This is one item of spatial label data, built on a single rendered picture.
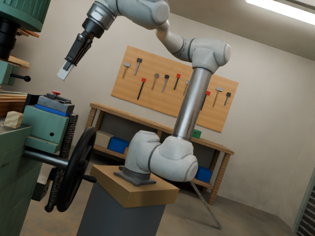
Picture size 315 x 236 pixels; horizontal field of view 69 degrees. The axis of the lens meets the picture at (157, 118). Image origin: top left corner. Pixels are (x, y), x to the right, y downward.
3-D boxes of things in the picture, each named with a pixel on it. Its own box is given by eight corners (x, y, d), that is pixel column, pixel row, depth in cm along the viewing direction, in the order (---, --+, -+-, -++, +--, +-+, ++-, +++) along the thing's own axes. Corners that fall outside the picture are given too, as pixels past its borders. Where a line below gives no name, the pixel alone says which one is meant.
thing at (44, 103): (65, 117, 75) (70, 100, 75) (31, 106, 74) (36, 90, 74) (75, 114, 88) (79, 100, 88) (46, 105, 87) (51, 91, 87)
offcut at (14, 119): (15, 128, 65) (19, 115, 65) (3, 125, 65) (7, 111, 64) (20, 126, 69) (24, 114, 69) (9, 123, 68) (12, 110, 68)
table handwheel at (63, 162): (63, 208, 58) (102, 114, 73) (-18, 186, 56) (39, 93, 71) (71, 217, 83) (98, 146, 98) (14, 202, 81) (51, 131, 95)
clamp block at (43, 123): (58, 144, 74) (66, 118, 74) (16, 131, 73) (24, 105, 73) (71, 137, 89) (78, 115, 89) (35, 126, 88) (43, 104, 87)
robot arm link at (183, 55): (169, 32, 126) (191, 32, 119) (183, 44, 141) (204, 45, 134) (163, 55, 126) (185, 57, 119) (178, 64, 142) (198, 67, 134)
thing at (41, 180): (40, 202, 99) (45, 184, 99) (11, 194, 97) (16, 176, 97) (47, 194, 107) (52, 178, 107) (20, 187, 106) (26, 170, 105)
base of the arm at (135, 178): (129, 169, 143) (131, 161, 143) (157, 183, 130) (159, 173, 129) (107, 171, 128) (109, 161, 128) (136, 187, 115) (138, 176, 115)
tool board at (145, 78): (221, 132, 390) (239, 82, 387) (110, 94, 392) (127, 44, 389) (221, 132, 395) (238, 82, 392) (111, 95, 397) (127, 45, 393)
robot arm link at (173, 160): (159, 173, 128) (195, 188, 116) (144, 172, 114) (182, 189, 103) (201, 46, 134) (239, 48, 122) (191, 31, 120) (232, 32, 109)
